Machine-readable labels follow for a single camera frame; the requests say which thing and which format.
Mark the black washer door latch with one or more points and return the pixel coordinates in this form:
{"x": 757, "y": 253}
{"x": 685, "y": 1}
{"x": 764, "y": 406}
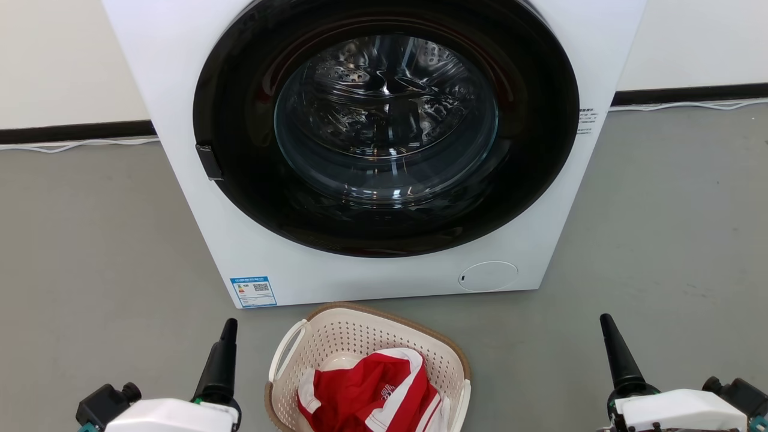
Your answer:
{"x": 209, "y": 162}

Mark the small printed text sticker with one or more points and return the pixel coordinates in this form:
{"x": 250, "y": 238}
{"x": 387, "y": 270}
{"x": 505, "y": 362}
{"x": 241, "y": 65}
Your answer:
{"x": 587, "y": 121}

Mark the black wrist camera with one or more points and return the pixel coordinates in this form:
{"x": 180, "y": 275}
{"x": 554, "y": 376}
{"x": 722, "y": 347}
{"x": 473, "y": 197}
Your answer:
{"x": 105, "y": 405}
{"x": 741, "y": 396}

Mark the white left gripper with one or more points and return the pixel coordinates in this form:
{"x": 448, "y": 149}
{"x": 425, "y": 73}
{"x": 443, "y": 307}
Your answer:
{"x": 174, "y": 417}

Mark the red and white garment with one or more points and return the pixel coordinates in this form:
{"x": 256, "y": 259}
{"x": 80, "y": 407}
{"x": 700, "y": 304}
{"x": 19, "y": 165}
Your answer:
{"x": 360, "y": 396}

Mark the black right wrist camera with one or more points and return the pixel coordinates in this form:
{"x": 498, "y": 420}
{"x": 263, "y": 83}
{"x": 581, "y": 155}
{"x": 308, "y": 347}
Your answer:
{"x": 741, "y": 396}

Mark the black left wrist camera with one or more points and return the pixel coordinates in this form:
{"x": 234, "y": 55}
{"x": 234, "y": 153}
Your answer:
{"x": 105, "y": 405}

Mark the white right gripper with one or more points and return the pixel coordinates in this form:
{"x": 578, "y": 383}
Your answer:
{"x": 678, "y": 413}

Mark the round white filter cover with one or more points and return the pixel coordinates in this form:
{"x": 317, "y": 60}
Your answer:
{"x": 489, "y": 276}

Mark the white front-load washing machine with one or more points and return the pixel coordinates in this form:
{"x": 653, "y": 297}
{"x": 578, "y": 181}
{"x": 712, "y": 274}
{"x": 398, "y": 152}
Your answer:
{"x": 162, "y": 60}

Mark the cream perforated laundry basket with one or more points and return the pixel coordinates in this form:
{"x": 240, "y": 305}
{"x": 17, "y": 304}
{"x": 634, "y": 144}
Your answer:
{"x": 360, "y": 330}

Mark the blue energy label sticker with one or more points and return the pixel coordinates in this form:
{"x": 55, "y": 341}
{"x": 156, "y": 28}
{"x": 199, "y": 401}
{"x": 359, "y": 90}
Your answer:
{"x": 253, "y": 291}

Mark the round black glass washer door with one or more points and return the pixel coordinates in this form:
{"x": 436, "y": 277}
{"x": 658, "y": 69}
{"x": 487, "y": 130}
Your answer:
{"x": 252, "y": 198}

